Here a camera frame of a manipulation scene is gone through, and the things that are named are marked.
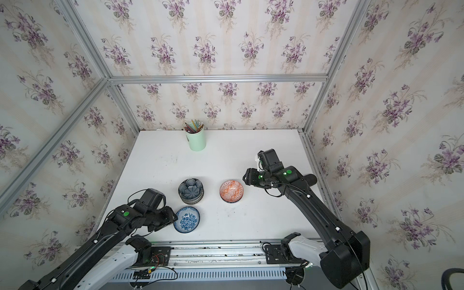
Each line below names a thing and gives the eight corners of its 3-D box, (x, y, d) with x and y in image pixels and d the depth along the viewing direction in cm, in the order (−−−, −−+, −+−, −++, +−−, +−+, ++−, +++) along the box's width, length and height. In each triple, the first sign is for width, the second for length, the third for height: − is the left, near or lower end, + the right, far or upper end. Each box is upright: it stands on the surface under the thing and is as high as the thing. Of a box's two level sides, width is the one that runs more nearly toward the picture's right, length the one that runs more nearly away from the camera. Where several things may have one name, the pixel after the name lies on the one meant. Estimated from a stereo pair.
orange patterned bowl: (219, 204, 88) (218, 200, 84) (220, 184, 95) (220, 180, 91) (243, 204, 88) (244, 200, 84) (242, 184, 95) (243, 180, 91)
